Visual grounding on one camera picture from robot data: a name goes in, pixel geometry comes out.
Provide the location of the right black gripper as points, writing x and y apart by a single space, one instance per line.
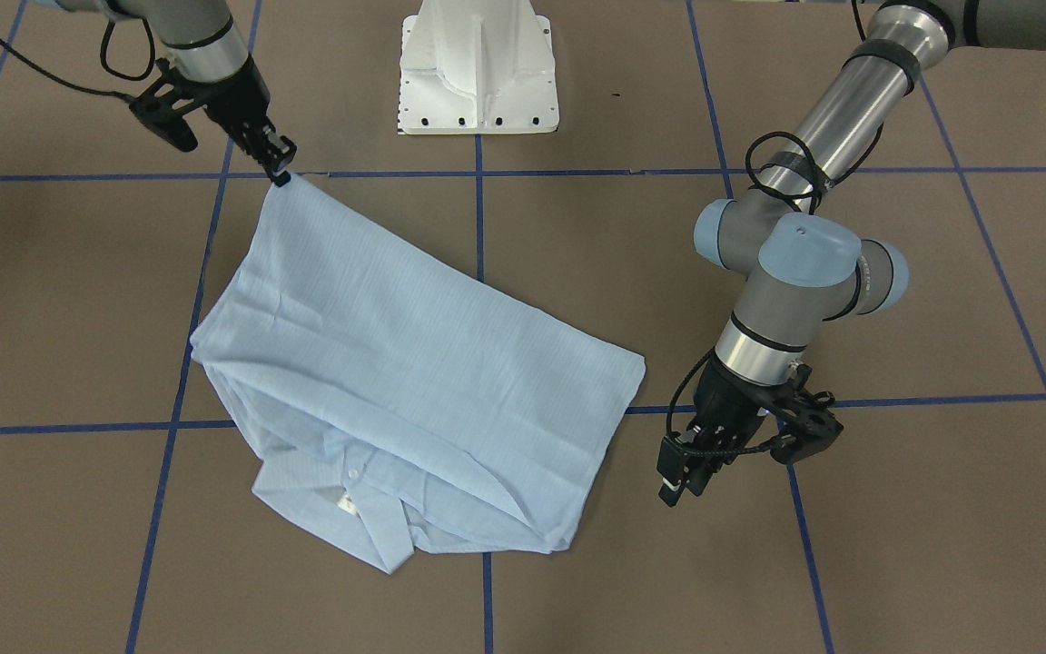
234 97

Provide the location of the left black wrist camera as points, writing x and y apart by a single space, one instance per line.
807 423

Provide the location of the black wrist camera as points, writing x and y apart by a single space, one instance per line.
807 423
162 108

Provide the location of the white camera mast base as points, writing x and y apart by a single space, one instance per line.
477 68

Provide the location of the light blue button-up shirt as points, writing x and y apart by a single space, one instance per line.
397 405

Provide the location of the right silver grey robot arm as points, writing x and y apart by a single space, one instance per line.
207 65

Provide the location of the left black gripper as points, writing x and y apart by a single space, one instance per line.
725 398

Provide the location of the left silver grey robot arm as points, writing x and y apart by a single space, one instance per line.
801 270

